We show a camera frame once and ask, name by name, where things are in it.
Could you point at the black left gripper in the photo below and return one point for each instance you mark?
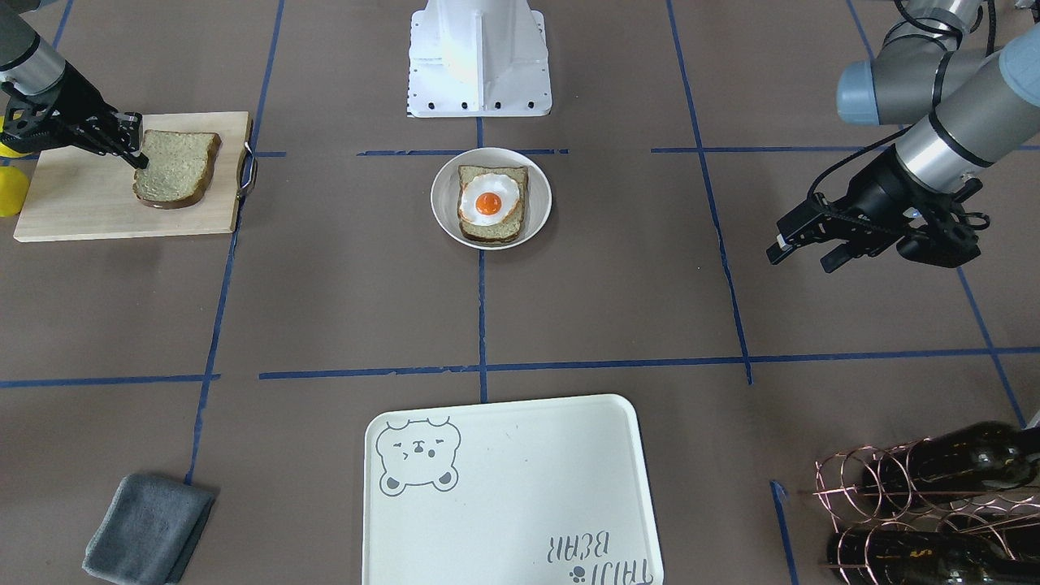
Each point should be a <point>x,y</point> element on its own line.
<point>875,188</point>

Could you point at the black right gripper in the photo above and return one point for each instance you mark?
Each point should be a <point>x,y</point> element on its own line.
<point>71,91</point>

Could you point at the bread slice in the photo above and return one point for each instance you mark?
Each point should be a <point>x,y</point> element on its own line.
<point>179,170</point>
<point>510,228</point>

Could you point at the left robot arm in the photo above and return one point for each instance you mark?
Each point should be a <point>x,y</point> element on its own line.
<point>959,112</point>

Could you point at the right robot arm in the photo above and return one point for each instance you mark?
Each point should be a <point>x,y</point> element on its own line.
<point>27,60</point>

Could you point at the cream bear tray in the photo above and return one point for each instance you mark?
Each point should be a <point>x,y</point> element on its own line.
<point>550,491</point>

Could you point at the wooden cutting board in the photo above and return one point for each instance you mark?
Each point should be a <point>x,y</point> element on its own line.
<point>75,195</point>

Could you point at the yellow object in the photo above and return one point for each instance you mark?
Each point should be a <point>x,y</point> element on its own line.
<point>14,183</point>

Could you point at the dark wine bottle upper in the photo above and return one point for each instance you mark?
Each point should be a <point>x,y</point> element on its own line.
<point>988,456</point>

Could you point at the dark wine bottle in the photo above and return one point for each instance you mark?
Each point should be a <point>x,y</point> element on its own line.
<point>988,456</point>
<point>885,556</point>

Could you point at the dark wine bottle lower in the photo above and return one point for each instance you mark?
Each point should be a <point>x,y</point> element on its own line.
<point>885,556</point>

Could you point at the bread slice on plate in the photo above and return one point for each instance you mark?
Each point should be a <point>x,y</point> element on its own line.
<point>510,228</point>

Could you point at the white plate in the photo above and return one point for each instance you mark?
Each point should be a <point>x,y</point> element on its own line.
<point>444,194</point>

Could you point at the fried egg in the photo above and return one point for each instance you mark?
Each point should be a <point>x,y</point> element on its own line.
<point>488,199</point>

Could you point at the grey folded cloth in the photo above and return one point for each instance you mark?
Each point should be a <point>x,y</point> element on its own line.
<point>149,532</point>

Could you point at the copper wire bottle rack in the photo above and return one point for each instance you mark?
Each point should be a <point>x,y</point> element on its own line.
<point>1009,518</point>

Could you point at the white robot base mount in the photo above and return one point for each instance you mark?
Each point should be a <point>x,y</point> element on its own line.
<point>478,58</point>

